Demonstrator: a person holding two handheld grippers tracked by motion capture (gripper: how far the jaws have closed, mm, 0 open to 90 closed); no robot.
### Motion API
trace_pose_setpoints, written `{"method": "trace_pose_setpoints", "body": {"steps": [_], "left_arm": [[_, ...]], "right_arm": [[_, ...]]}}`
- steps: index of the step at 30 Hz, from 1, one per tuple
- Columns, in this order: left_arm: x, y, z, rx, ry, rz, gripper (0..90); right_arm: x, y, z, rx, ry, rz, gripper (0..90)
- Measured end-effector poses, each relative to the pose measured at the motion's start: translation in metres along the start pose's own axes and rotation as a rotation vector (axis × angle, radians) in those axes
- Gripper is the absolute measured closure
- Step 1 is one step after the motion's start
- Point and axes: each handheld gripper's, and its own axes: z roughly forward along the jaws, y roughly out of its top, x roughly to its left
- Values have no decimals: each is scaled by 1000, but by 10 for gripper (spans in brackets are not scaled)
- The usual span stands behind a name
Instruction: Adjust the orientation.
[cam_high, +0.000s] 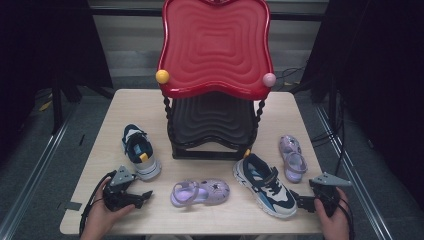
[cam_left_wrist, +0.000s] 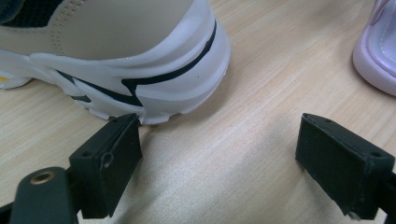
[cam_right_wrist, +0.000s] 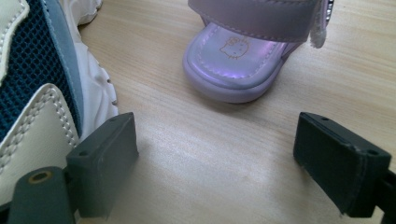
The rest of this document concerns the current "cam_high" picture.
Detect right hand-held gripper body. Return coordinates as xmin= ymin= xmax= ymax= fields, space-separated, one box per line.
xmin=309 ymin=172 xmax=353 ymax=218

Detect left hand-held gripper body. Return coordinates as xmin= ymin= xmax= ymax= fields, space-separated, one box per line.
xmin=102 ymin=165 xmax=145 ymax=213

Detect navy and white sneaker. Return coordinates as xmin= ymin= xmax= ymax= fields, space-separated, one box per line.
xmin=120 ymin=123 xmax=163 ymax=182
xmin=232 ymin=153 xmax=298 ymax=220

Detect purple star sandal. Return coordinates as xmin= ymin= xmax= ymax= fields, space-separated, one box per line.
xmin=170 ymin=178 xmax=231 ymax=208
xmin=278 ymin=134 xmax=309 ymax=184

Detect red and black shoe rack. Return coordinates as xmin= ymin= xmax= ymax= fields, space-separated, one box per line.
xmin=155 ymin=0 xmax=278 ymax=161

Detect person's left hand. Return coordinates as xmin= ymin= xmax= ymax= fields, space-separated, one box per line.
xmin=87 ymin=177 xmax=136 ymax=234

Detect person's right hand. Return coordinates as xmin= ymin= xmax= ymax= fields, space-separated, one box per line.
xmin=313 ymin=188 xmax=350 ymax=236

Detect grey tape piece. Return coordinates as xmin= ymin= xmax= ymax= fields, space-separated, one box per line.
xmin=64 ymin=201 xmax=83 ymax=212

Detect black metal stand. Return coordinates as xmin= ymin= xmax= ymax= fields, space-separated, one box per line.
xmin=50 ymin=74 xmax=65 ymax=135

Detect black curtain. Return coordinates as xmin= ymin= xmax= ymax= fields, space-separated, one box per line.
xmin=298 ymin=0 xmax=424 ymax=209

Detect black horizontal bar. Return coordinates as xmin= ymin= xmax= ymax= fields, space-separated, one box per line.
xmin=89 ymin=7 xmax=332 ymax=22

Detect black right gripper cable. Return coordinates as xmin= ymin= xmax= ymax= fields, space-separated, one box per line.
xmin=336 ymin=195 xmax=356 ymax=240

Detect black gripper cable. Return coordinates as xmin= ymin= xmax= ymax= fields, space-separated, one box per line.
xmin=78 ymin=170 xmax=118 ymax=236
xmin=336 ymin=195 xmax=356 ymax=240

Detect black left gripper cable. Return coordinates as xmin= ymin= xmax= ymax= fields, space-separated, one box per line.
xmin=78 ymin=170 xmax=118 ymax=236

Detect aluminium floor rail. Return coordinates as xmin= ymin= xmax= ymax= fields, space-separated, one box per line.
xmin=314 ymin=105 xmax=395 ymax=240
xmin=0 ymin=108 xmax=78 ymax=240

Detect black floor cables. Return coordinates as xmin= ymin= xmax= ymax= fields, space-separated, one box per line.
xmin=275 ymin=65 xmax=349 ymax=176

